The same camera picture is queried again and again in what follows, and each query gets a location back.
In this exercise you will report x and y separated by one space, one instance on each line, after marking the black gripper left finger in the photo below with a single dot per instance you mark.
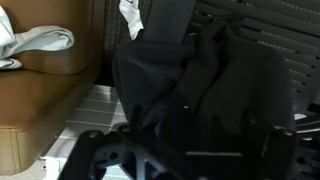
110 150

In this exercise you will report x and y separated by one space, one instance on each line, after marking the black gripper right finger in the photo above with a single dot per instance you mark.
276 150

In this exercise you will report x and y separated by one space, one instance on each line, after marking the white crumpled cloth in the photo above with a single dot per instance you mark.
36 41

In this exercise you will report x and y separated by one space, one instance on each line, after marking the black jersey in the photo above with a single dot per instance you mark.
206 86

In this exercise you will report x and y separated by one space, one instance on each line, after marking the white wall radiator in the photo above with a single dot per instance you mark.
93 113

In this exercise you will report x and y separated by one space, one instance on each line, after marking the small white hanging cloth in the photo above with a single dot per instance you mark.
132 16

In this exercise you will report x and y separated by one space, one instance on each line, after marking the black mesh office chair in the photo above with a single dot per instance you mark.
283 40

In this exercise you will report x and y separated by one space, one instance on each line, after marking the brown leather armchair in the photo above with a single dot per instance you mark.
36 100

